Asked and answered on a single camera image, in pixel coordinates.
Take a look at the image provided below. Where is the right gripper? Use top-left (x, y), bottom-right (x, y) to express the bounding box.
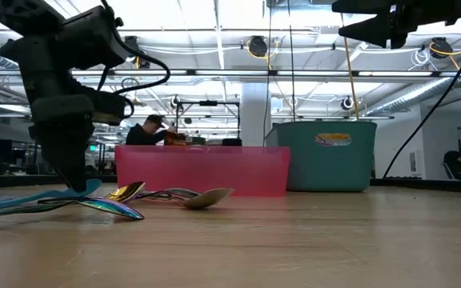
top-left (331, 0), bottom-right (461, 50)

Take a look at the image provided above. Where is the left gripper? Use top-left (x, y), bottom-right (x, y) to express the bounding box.
top-left (0, 34), bottom-right (134, 193)

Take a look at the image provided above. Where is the iridescent spoon teal handle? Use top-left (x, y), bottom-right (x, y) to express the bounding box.
top-left (0, 198), bottom-right (146, 222)

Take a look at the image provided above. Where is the gold metal spoon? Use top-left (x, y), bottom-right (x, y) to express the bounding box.
top-left (105, 181), bottom-right (147, 204)

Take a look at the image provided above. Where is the brown snack bar wrapper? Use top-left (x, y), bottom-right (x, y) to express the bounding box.
top-left (162, 130), bottom-right (188, 146)

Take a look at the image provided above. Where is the dark silver metal spoon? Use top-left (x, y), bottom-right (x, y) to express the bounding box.
top-left (146, 186), bottom-right (202, 200)

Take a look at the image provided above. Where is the shiny silver metal spoon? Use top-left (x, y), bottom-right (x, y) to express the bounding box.
top-left (136, 186), bottom-right (235, 210)

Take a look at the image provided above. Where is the person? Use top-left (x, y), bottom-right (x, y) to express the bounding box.
top-left (125, 114), bottom-right (178, 146)

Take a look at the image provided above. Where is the red plastic bin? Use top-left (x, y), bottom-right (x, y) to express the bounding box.
top-left (114, 144), bottom-right (292, 198)

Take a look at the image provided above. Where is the white building column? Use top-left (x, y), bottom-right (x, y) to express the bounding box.
top-left (239, 82), bottom-right (273, 147)

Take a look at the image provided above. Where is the office chair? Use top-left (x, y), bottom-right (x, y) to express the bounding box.
top-left (440, 150), bottom-right (461, 181)

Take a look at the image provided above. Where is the teal plastic bin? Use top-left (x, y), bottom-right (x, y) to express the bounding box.
top-left (265, 120), bottom-right (379, 193)

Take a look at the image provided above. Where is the yellow hanging cable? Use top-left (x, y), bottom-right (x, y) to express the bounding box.
top-left (340, 13), bottom-right (360, 121)

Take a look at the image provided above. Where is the silver ventilation duct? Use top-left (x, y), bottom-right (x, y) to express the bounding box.
top-left (368, 75), bottom-right (461, 116)

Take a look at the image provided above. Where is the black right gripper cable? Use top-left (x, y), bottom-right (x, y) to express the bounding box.
top-left (382, 26), bottom-right (461, 180)

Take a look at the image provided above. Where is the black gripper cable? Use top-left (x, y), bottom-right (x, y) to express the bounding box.
top-left (382, 26), bottom-right (461, 180)
top-left (100, 0), bottom-right (172, 96)

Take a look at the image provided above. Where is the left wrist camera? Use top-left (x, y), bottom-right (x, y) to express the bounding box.
top-left (56, 6), bottom-right (131, 69)

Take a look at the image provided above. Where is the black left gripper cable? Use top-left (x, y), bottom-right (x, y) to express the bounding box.
top-left (100, 0), bottom-right (172, 96)

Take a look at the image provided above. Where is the background black rig frame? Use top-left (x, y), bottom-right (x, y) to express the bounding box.
top-left (175, 99), bottom-right (243, 147)

